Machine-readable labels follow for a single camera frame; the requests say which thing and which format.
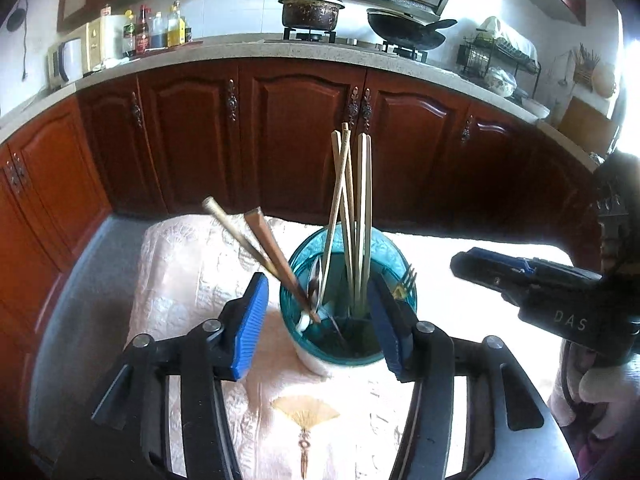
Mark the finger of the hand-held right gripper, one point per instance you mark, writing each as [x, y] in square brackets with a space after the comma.
[495, 280]
[500, 257]

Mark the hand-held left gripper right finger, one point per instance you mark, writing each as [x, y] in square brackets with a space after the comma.
[385, 330]

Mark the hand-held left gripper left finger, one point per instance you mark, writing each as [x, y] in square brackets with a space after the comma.
[250, 330]

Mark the metal fork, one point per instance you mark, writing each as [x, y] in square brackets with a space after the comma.
[406, 285]

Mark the white ceramic spoon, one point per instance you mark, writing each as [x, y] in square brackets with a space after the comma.
[305, 322]

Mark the white floral cup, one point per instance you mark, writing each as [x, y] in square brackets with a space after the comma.
[320, 360]

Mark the light bamboo chopstick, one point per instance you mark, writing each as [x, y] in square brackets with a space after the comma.
[360, 200]
[346, 260]
[333, 205]
[368, 200]
[351, 220]

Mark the reddish brown wooden chopstick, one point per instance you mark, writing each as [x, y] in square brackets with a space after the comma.
[267, 245]

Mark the dark brown tapered chopstick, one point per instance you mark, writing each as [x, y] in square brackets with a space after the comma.
[240, 240]

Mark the person's right hand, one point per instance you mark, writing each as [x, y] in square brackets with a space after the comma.
[610, 385]

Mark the quilted pale pink tablecloth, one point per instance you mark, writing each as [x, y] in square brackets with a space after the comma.
[200, 270]

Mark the wooden cutting board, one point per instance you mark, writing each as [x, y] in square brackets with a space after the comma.
[587, 125]

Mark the floral ceramic bowl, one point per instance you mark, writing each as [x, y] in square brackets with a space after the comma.
[500, 82]

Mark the dark wooden base cabinets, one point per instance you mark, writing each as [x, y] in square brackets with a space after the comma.
[295, 150]

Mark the round pale wooden board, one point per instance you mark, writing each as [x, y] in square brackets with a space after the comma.
[604, 80]

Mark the black wok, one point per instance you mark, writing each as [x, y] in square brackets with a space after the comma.
[405, 30]

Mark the gas stove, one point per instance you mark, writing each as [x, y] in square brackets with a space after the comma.
[360, 44]

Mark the grey stone countertop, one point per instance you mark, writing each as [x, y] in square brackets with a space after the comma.
[200, 52]

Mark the metal cooking pot with lid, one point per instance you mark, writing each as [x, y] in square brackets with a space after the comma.
[310, 12]

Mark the row of condiment bottles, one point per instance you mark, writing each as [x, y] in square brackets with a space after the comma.
[157, 32]

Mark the cream countertop appliance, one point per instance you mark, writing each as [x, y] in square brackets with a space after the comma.
[102, 42]

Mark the white electric kettle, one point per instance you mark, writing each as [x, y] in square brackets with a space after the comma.
[70, 60]

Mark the wall chopstick holder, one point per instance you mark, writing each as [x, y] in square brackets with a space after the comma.
[585, 72]

